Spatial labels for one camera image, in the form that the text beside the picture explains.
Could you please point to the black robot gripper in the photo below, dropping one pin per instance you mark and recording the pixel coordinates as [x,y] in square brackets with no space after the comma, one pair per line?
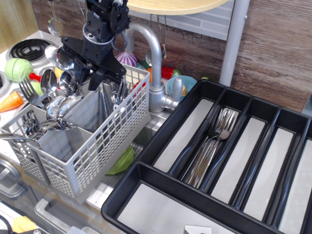
[92,61]

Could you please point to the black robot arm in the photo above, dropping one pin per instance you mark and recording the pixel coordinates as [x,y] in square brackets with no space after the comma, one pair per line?
[105,20]

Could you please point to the silver spoon in basket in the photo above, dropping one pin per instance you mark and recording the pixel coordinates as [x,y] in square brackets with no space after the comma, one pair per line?
[48,82]

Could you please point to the silver fork in basket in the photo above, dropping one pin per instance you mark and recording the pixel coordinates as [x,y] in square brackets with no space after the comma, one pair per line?
[30,94]

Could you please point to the grey plastic cutlery basket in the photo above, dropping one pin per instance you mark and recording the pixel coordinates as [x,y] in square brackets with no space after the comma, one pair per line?
[73,162]

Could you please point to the stack of forks in tray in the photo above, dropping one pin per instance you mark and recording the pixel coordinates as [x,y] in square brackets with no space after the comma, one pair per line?
[220,130]

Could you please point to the black cutlery tray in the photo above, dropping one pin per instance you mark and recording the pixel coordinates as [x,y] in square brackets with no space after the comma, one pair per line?
[259,180]

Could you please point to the large silver ladle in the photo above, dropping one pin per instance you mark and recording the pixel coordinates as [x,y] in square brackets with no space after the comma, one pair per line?
[58,58]

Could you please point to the purple toy onion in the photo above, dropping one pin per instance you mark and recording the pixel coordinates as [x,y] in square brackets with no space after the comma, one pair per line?
[127,58]

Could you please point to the silver spoon front compartment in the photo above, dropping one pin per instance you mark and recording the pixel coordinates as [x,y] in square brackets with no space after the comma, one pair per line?
[56,111]

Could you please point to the hanging slotted spoon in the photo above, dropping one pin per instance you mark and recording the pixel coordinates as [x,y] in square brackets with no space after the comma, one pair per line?
[55,26]

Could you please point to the black stove burner coil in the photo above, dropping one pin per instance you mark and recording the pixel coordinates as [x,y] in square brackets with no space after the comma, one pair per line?
[29,49]

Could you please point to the green toy cabbage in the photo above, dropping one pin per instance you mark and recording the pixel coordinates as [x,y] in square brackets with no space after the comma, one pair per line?
[17,69]

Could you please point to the silver kitchen faucet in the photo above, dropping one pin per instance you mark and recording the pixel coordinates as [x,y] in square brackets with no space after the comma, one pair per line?
[158,99]

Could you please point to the red toy pepper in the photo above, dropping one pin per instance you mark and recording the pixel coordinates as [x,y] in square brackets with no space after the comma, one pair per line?
[167,72]

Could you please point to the orange toy carrot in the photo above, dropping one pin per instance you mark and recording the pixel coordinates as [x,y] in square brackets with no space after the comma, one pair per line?
[13,101]

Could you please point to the green toy leaf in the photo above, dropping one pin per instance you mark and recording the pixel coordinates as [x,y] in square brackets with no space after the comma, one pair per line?
[124,161]

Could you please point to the blue toy cup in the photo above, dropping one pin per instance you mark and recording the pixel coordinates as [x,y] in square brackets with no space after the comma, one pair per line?
[188,83]

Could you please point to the round wooden shelf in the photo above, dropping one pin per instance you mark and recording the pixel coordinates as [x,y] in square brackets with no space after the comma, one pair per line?
[173,7]

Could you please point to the yellow toy item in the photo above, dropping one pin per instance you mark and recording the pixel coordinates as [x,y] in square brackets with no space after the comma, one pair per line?
[23,224]

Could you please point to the grey metal pole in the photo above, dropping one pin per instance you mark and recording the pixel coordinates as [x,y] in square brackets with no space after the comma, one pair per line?
[239,17]

